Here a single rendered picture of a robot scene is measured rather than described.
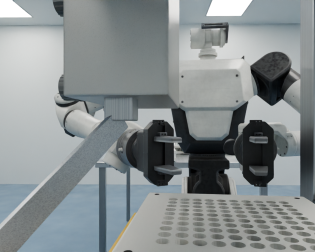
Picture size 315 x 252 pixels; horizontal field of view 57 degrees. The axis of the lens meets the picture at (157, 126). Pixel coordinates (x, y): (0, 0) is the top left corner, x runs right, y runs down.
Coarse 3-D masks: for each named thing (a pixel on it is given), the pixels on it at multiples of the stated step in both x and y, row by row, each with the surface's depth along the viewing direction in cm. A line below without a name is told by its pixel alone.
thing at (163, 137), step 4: (160, 132) 54; (164, 132) 54; (156, 136) 53; (160, 136) 52; (164, 136) 52; (168, 136) 52; (172, 136) 52; (156, 140) 53; (160, 140) 52; (164, 140) 51; (168, 140) 50; (172, 140) 49; (176, 140) 49; (180, 140) 50
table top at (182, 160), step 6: (180, 156) 213; (186, 156) 213; (228, 156) 213; (234, 156) 213; (96, 162) 182; (102, 162) 181; (174, 162) 181; (180, 162) 181; (186, 162) 181; (234, 162) 180
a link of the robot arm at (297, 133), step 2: (292, 132) 74; (294, 132) 74; (296, 132) 74; (298, 132) 74; (294, 134) 73; (296, 134) 73; (298, 134) 73; (296, 136) 73; (298, 136) 73; (296, 138) 72; (298, 138) 72; (298, 140) 72; (298, 142) 72; (298, 144) 72; (298, 146) 72; (298, 148) 72; (296, 150) 72; (298, 150) 72; (296, 152) 73; (298, 152) 73; (294, 154) 73; (296, 154) 73; (298, 154) 74
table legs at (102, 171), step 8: (104, 168) 183; (128, 168) 325; (104, 176) 183; (128, 176) 326; (104, 184) 183; (128, 184) 326; (104, 192) 183; (128, 192) 326; (264, 192) 182; (104, 200) 184; (128, 200) 326; (104, 208) 184; (128, 208) 326; (104, 216) 184; (128, 216) 326; (104, 224) 184; (104, 232) 184; (104, 240) 184; (104, 248) 184
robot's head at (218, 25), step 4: (204, 24) 95; (208, 24) 95; (212, 24) 95; (216, 24) 95; (220, 24) 95; (224, 24) 93; (204, 28) 94; (224, 32) 94; (224, 36) 94; (224, 40) 94; (224, 44) 96
